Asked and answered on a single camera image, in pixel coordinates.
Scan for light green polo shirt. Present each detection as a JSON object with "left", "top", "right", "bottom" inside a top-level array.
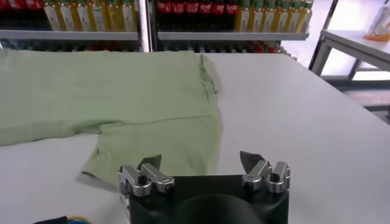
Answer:
[{"left": 0, "top": 48, "right": 223, "bottom": 186}]

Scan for cola bottle red cap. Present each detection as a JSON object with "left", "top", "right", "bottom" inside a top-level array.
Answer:
[
  {"left": 224, "top": 0, "right": 239, "bottom": 31},
  {"left": 171, "top": 0, "right": 186, "bottom": 31},
  {"left": 26, "top": 0, "right": 45, "bottom": 30},
  {"left": 9, "top": 0, "right": 27, "bottom": 30},
  {"left": 157, "top": 0, "right": 172, "bottom": 31},
  {"left": 211, "top": 0, "right": 225, "bottom": 31},
  {"left": 185, "top": 0, "right": 199, "bottom": 31},
  {"left": 0, "top": 0, "right": 10, "bottom": 30},
  {"left": 198, "top": 0, "right": 213, "bottom": 31}
]

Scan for orange packaged item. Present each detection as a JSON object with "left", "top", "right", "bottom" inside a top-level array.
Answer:
[{"left": 364, "top": 0, "right": 390, "bottom": 43}]

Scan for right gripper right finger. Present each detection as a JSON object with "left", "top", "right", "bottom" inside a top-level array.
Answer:
[{"left": 239, "top": 150, "right": 291, "bottom": 194}]

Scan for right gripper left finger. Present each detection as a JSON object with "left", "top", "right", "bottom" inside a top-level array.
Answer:
[{"left": 118, "top": 153, "right": 176, "bottom": 198}]

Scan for grey frame side table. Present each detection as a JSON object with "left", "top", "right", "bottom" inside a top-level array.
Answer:
[{"left": 309, "top": 29, "right": 390, "bottom": 80}]

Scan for yellow juice bottle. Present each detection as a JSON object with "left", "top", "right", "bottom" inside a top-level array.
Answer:
[
  {"left": 90, "top": 0, "right": 107, "bottom": 32},
  {"left": 286, "top": 0, "right": 300, "bottom": 33},
  {"left": 298, "top": 0, "right": 314, "bottom": 33},
  {"left": 236, "top": 0, "right": 251, "bottom": 33},
  {"left": 105, "top": 0, "right": 122, "bottom": 32},
  {"left": 274, "top": 0, "right": 287, "bottom": 33},
  {"left": 250, "top": 0, "right": 263, "bottom": 33},
  {"left": 262, "top": 0, "right": 275, "bottom": 33},
  {"left": 75, "top": 0, "right": 91, "bottom": 32},
  {"left": 59, "top": 0, "right": 76, "bottom": 32},
  {"left": 43, "top": 0, "right": 62, "bottom": 32},
  {"left": 121, "top": 0, "right": 138, "bottom": 32}
]

